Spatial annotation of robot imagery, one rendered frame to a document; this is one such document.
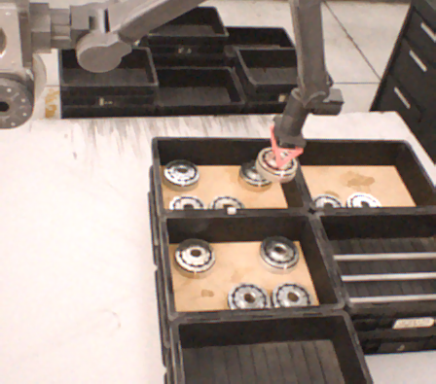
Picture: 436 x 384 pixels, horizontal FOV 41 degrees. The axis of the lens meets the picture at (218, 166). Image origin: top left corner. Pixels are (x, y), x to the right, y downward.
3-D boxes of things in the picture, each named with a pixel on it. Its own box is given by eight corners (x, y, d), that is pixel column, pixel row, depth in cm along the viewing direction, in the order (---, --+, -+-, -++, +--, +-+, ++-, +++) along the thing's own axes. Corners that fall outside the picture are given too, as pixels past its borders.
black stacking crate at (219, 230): (165, 347, 132) (170, 318, 125) (156, 245, 154) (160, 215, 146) (332, 336, 141) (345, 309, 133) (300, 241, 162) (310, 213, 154)
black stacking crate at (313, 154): (301, 240, 162) (311, 212, 155) (277, 167, 184) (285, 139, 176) (431, 237, 170) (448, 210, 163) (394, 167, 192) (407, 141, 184)
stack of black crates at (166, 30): (141, 112, 303) (146, 35, 274) (134, 79, 325) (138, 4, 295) (216, 111, 314) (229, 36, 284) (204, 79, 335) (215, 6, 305)
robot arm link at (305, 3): (275, -65, 101) (289, -18, 96) (308, -74, 100) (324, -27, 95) (297, 75, 139) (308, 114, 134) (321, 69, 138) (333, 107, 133)
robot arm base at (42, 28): (24, 45, 110) (18, -17, 102) (69, 45, 112) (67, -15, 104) (23, 71, 104) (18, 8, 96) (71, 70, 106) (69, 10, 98)
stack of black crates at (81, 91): (62, 168, 265) (59, 86, 235) (60, 126, 286) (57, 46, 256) (152, 164, 275) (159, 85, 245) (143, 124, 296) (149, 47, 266)
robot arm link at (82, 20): (59, 5, 104) (61, 28, 102) (118, 6, 107) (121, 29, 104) (61, 39, 112) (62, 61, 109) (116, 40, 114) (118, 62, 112)
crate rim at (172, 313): (168, 324, 126) (169, 317, 124) (158, 220, 148) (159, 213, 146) (344, 314, 134) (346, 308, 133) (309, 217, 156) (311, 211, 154)
